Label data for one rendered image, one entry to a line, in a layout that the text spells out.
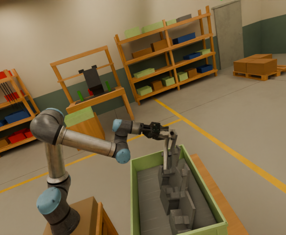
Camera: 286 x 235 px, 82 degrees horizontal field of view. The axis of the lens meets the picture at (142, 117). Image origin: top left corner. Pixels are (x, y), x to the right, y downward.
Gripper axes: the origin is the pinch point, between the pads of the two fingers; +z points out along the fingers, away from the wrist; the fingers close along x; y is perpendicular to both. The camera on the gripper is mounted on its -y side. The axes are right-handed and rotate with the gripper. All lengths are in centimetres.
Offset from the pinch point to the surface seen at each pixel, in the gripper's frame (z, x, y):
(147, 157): -6.7, -10.9, -30.2
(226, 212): 31, -40, 5
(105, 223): -31, -56, -36
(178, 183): 4.1, -28.2, 3.7
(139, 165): -11.6, -16.7, -35.8
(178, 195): 1.2, -33.6, 10.6
